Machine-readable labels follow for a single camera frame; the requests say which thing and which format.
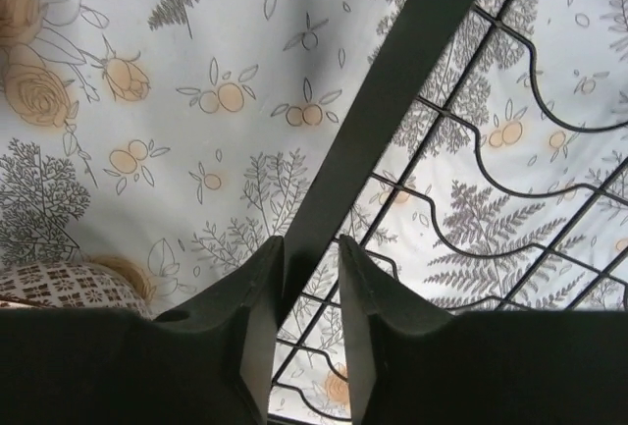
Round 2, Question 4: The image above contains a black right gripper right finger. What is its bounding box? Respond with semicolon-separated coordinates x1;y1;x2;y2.
339;236;627;424

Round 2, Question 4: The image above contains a brown diamond patterned bowl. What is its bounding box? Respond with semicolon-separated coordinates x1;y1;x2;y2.
1;257;153;319

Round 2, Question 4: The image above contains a floral patterned table mat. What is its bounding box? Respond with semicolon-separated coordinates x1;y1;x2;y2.
0;0;628;425

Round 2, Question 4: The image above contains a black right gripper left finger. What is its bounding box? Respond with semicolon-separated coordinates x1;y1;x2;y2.
1;237;284;424

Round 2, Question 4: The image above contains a black wire dish rack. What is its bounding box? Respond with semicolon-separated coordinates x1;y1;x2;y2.
269;0;627;424

